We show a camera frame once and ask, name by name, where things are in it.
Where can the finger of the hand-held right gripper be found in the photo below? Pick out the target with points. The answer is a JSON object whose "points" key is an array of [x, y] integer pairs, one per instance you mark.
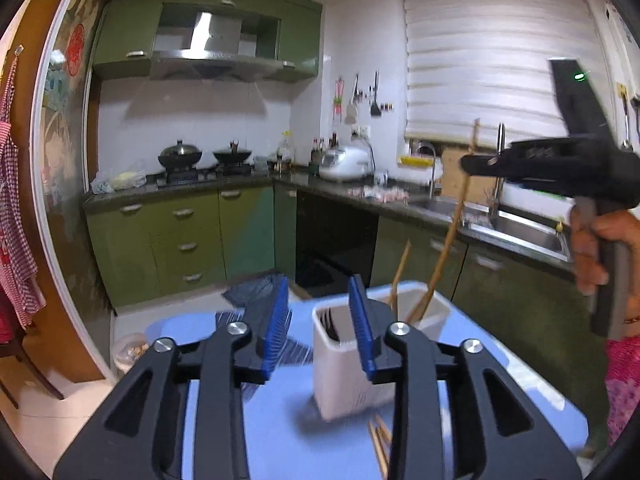
{"points": [[487, 165]]}

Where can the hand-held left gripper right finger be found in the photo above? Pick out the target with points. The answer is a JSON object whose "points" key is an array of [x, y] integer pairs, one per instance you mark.
{"points": [[361, 325]]}

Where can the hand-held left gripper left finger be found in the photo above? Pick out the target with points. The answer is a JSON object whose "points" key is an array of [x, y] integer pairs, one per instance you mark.
{"points": [[275, 330]]}

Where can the black fork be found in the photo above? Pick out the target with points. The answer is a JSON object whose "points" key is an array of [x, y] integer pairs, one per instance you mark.
{"points": [[332, 327]]}

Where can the white plastic utensil holder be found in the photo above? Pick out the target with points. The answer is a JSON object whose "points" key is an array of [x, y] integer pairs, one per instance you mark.
{"points": [[340, 385]]}

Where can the light wooden chopstick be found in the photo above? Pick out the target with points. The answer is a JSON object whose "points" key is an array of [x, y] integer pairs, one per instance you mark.
{"points": [[400, 272], [452, 230]]}

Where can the pile of wooden chopsticks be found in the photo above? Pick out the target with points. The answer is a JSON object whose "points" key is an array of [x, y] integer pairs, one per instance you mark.
{"points": [[380, 447]]}

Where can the person's right hand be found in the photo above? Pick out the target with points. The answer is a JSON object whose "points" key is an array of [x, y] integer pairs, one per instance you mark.
{"points": [[585, 260]]}

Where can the tall steel faucet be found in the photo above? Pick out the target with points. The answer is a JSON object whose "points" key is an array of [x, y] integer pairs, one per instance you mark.
{"points": [[500, 180]]}

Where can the wooden cutting board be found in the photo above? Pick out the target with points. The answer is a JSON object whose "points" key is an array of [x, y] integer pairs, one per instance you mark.
{"points": [[485, 190]]}

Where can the small curved faucet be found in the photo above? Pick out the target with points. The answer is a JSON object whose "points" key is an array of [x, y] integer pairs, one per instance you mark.
{"points": [[431, 170]]}

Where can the yellow sponge holder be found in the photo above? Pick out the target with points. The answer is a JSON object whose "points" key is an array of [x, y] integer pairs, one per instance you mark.
{"points": [[415, 160]]}

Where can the stainless steel sink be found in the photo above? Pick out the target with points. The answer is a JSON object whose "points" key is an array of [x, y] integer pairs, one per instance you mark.
{"points": [[525, 232]]}

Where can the black built-in appliance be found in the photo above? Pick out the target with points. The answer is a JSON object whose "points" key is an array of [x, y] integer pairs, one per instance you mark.
{"points": [[335, 240]]}

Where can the white window blind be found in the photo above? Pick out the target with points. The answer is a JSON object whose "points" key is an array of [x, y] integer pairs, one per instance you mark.
{"points": [[490, 60]]}

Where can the blue star-print tablecloth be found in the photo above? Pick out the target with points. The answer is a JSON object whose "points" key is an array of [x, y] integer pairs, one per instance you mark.
{"points": [[285, 435]]}

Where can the green lower drawer cabinets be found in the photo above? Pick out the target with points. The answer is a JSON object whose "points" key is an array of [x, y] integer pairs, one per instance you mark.
{"points": [[190, 245]]}

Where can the hanging black spatula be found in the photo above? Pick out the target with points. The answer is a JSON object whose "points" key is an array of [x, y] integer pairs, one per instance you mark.
{"points": [[375, 107]]}

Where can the green under-sink cabinets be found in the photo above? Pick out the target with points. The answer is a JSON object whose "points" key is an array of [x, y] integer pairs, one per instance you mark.
{"points": [[510, 300]]}

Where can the white rice cooker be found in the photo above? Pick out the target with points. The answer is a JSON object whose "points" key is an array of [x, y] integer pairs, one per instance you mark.
{"points": [[345, 162]]}

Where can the dark stone countertop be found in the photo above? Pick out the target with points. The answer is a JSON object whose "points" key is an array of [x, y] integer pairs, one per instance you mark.
{"points": [[320, 187]]}

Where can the hanging white spatula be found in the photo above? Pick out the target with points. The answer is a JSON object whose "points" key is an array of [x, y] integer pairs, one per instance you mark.
{"points": [[351, 112]]}

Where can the white trash bucket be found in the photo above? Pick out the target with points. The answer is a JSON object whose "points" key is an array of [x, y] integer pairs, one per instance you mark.
{"points": [[127, 355]]}

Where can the red green hanging ornament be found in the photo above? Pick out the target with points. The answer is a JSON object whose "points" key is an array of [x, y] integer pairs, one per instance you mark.
{"points": [[339, 100]]}

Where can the row of dark sauce bottles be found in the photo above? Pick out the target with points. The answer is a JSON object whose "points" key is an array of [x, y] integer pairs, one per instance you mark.
{"points": [[325, 150]]}

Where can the black gas stove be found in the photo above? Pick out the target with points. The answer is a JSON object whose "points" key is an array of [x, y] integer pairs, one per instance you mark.
{"points": [[200, 176]]}

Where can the cooking oil bottle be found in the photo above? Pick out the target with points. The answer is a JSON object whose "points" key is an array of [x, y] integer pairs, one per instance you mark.
{"points": [[285, 152]]}

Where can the black lidded wok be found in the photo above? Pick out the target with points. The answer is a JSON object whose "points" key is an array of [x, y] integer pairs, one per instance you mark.
{"points": [[180, 156], [232, 155]]}

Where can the plastic bag with food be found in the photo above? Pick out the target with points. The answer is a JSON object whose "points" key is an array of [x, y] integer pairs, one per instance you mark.
{"points": [[122, 179]]}

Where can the person's red patterned clothing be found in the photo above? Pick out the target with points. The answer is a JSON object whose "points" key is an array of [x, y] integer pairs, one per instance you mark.
{"points": [[622, 385]]}

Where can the green upper cabinet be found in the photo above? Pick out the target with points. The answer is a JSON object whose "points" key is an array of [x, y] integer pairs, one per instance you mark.
{"points": [[127, 30], [300, 40]]}

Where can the dark wooden chair red cushion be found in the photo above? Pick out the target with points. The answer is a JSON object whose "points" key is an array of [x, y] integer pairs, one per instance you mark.
{"points": [[10, 320]]}

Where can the decorated glass sliding door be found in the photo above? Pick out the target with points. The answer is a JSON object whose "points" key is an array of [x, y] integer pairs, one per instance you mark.
{"points": [[65, 160]]}

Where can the steel range hood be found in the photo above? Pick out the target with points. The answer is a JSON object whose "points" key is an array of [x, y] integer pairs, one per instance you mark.
{"points": [[215, 55]]}

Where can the red checked apron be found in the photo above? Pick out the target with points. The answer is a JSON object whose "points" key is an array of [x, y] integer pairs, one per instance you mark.
{"points": [[15, 210]]}

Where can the white wall socket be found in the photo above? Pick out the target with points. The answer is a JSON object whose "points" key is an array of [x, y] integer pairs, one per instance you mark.
{"points": [[360, 131]]}

